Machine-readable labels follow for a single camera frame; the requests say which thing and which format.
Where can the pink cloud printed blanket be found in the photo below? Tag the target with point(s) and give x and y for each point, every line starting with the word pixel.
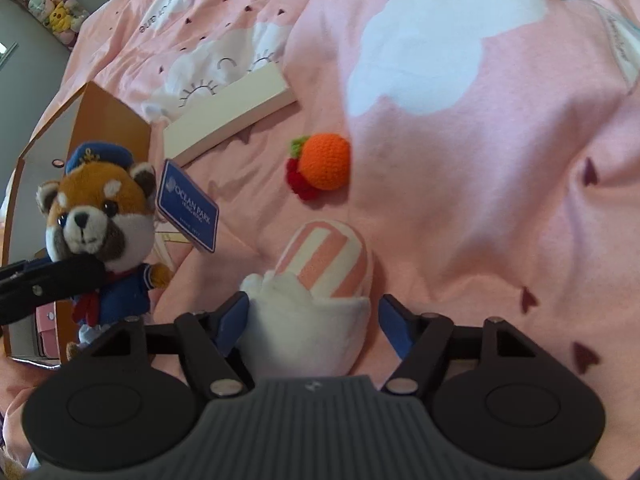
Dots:
pixel 475 170

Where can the window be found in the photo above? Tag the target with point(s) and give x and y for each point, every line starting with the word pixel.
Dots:
pixel 6 55

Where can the pink striped white plush toy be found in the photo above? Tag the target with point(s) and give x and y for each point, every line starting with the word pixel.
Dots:
pixel 320 280

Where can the orange crochet fruit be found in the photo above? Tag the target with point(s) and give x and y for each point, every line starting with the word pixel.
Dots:
pixel 325 160

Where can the red panda plush toy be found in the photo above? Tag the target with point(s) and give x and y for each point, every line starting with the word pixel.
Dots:
pixel 100 200

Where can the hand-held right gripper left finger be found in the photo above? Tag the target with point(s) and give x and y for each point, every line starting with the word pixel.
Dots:
pixel 232 320

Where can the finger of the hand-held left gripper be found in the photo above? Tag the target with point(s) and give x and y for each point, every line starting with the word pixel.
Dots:
pixel 20 310
pixel 65 275

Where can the blue paper tag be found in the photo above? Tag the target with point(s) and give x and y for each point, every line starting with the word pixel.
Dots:
pixel 187 205

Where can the hanging plush toy holder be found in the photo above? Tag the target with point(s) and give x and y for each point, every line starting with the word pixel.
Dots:
pixel 50 5

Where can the long white box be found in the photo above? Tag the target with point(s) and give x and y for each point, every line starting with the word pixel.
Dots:
pixel 225 110

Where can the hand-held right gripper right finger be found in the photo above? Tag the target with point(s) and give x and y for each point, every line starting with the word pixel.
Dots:
pixel 395 325

